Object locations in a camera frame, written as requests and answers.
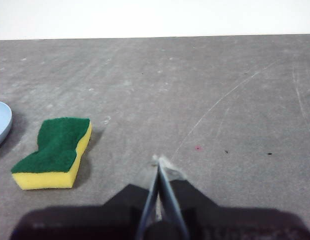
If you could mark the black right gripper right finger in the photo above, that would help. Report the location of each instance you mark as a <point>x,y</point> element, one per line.
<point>220,222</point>

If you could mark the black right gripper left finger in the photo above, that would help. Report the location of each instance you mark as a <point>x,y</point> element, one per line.
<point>95,222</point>

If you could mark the yellow sponge with green pad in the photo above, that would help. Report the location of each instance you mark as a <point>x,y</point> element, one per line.
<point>57,147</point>

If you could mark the blue round plate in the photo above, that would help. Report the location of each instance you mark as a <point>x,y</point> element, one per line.
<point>1,125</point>

